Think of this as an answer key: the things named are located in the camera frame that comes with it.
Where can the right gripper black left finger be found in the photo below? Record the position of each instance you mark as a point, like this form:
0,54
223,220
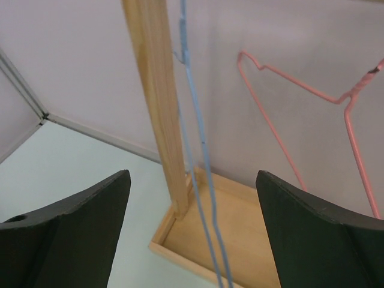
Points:
70,243

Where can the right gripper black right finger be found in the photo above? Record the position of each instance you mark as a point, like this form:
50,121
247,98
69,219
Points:
316,243

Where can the pink wire hanger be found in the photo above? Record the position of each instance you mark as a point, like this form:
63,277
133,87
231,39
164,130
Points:
351,94

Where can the wooden hanger rack with tray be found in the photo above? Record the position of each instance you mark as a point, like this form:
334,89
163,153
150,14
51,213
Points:
214,226

